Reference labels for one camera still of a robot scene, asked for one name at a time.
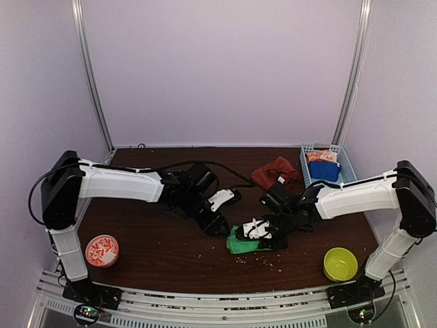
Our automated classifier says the left aluminium frame post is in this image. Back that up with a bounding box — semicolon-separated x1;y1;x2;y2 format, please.
71;0;115;153

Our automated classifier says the green microfibre towel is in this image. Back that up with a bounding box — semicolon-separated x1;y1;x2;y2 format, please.
226;225;272;255

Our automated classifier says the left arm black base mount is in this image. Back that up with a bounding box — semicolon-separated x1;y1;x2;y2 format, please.
62;277;122;310

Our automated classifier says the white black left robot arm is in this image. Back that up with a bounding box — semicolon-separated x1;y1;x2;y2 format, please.
34;150;256;303

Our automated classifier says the yellow-green bowl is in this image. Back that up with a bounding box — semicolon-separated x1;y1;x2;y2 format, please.
323;247;358;282

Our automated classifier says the dark red towel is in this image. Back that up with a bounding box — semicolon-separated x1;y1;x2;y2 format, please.
250;156;303;190

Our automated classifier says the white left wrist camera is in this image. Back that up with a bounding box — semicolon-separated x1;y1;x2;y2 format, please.
208;189;242;212

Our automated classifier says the aluminium front rail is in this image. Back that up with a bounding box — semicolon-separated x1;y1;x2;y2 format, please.
25;270;422;327

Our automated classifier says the blue folded towel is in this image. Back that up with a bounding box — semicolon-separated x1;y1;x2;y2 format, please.
309;161;341;182

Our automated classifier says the light blue perforated basket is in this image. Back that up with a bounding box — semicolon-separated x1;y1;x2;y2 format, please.
300;143;357;187

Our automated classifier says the red white patterned plate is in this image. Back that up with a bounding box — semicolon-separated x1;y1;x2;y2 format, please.
85;234;119;268

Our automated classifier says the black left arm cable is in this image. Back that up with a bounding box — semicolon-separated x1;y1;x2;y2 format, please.
29;160;257;226

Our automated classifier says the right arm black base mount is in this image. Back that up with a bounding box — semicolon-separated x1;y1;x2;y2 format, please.
326;275;385;309

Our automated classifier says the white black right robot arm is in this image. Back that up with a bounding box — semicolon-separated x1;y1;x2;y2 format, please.
255;161;436;302

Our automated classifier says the right aluminium frame post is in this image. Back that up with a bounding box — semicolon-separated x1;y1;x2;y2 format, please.
332;0;374;145

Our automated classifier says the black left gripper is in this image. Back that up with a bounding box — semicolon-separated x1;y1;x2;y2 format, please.
181;190;231;236

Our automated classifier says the orange white patterned cloth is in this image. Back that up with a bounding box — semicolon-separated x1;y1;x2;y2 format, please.
305;149;337;163

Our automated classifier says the aluminium frame post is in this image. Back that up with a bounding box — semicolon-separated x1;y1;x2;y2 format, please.
332;0;374;145
71;0;115;153

